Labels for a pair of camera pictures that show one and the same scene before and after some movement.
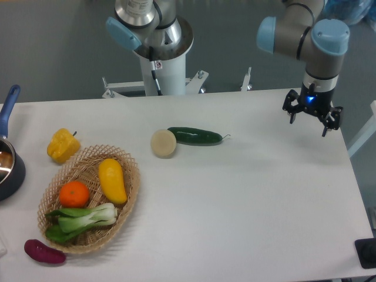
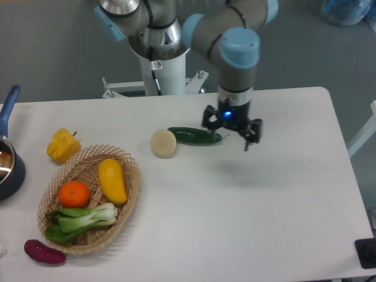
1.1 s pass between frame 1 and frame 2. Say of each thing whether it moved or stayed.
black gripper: moved
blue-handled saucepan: stayed
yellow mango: stayed
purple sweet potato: stayed
